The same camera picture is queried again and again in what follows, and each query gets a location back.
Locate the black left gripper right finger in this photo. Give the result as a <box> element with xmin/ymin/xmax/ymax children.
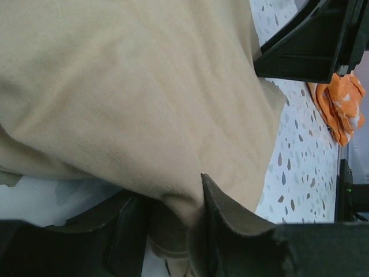
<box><xmin>201</xmin><ymin>174</ymin><xmax>368</xmax><ymax>276</ymax></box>

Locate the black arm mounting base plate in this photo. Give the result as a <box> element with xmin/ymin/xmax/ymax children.
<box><xmin>334</xmin><ymin>159</ymin><xmax>368</xmax><ymax>222</ymax></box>

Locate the orange tie-dye folded t-shirt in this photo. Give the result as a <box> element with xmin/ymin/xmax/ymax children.
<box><xmin>307</xmin><ymin>72</ymin><xmax>366</xmax><ymax>147</ymax></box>

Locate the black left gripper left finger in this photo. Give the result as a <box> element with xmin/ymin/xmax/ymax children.
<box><xmin>1</xmin><ymin>193</ymin><xmax>150</xmax><ymax>276</ymax></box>

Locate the beige t-shirt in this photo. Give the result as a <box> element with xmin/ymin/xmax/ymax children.
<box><xmin>1</xmin><ymin>1</ymin><xmax>285</xmax><ymax>276</ymax></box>

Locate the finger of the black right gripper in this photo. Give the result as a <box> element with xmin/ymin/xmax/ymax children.
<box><xmin>254</xmin><ymin>0</ymin><xmax>368</xmax><ymax>84</ymax></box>

